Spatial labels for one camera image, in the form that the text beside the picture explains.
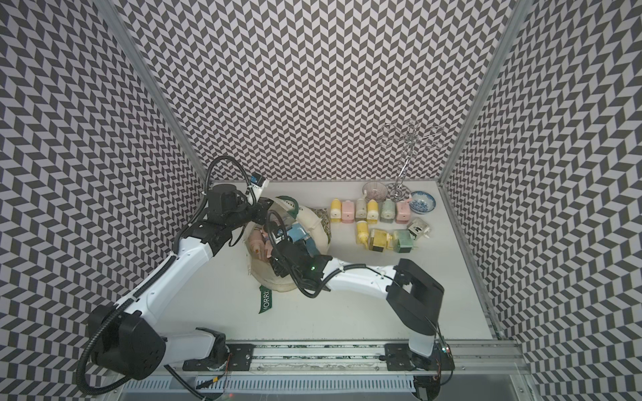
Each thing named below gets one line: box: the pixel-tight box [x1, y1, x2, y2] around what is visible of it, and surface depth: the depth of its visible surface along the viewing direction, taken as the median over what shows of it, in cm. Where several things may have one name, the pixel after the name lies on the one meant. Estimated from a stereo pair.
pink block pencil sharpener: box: [395, 200, 411, 224], surface depth 101 cm
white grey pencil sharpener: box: [407, 217, 431, 241], surface depth 98 cm
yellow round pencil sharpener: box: [366, 198, 380, 225], surface depth 101 cm
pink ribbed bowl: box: [361, 181, 388, 203], surface depth 114 cm
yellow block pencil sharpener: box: [330, 197, 342, 224], surface depth 101 cm
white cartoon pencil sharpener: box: [355, 197, 367, 220], surface depth 101 cm
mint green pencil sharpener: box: [379, 197, 396, 224], surface depth 101 cm
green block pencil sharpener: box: [392, 229, 414, 254], surface depth 95 cm
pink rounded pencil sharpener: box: [341, 199, 355, 224], surface depth 101 cm
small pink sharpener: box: [249, 229, 265, 260], surface depth 92 cm
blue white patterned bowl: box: [408, 190, 437, 215], surface depth 110 cm
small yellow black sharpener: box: [371, 228, 388, 253], surface depth 96 cm
